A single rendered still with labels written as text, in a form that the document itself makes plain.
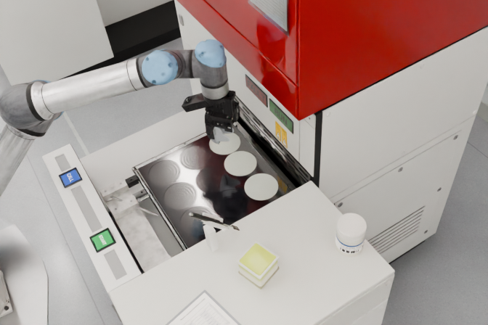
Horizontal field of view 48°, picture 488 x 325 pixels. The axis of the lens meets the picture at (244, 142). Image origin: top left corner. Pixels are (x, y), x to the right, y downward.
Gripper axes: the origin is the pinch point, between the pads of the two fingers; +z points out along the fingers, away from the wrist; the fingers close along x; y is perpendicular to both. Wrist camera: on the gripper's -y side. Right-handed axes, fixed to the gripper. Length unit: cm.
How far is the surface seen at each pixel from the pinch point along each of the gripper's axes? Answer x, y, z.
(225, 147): 5.1, 0.4, 9.1
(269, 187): -6.6, 18.3, 8.9
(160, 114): 93, -80, 99
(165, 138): 10.2, -24.3, 17.2
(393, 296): 17, 63, 98
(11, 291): -55, -43, 18
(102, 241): -40.4, -17.6, 2.9
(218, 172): -4.9, 1.8, 9.1
